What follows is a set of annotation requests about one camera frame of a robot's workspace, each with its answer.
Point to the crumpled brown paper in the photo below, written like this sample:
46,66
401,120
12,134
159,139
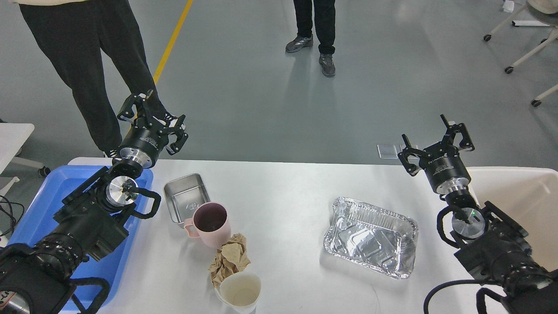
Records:
231,258

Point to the white side table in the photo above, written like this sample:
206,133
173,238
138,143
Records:
12,138

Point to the small stainless steel tray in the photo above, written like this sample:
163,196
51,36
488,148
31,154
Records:
184,196

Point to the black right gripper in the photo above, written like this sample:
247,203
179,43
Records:
444,168

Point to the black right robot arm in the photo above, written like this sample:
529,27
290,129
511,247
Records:
489,244

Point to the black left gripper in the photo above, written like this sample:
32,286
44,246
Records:
149,136

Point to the blue plastic tray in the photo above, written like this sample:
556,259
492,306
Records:
39,222

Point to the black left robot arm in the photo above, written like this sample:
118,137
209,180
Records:
38,279

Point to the aluminium foil tray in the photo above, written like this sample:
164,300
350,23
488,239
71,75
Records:
372,237

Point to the person in black trousers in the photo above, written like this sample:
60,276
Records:
72,34

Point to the pink ribbed mug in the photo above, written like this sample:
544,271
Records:
210,223

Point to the person with grey shoes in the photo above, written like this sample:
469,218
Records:
318,15

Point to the white paper cup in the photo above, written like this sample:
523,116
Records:
240,291

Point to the beige plastic bin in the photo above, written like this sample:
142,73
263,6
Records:
528,195

